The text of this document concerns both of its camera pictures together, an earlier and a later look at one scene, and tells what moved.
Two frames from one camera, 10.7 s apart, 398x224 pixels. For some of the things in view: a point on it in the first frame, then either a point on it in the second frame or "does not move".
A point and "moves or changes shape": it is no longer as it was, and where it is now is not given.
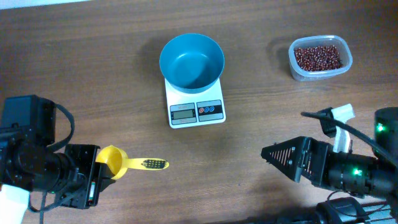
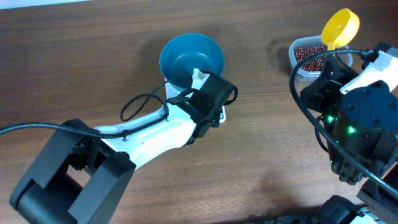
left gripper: (112, 183) to (205, 123)
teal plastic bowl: (191, 63) does not move
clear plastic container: (317, 57) does not move
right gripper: (313, 159) to (329, 70)
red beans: (318, 58) does not move
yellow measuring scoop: (119, 163) moves or changes shape
